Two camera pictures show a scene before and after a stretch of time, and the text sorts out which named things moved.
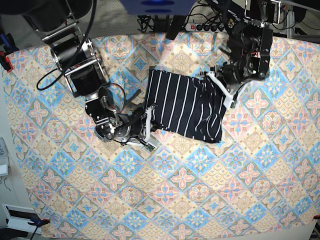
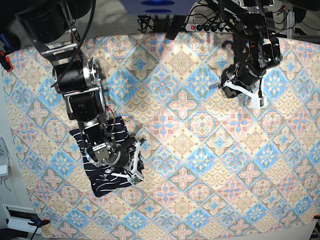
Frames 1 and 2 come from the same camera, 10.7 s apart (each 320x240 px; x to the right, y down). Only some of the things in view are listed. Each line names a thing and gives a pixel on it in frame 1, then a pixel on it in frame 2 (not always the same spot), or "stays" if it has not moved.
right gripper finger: (230, 98) to (257, 100)
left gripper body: (131, 125) to (115, 154)
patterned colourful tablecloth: (260, 182) stays
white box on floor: (17, 218) stays
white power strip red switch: (214, 27) stays
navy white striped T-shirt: (186, 105) to (104, 180)
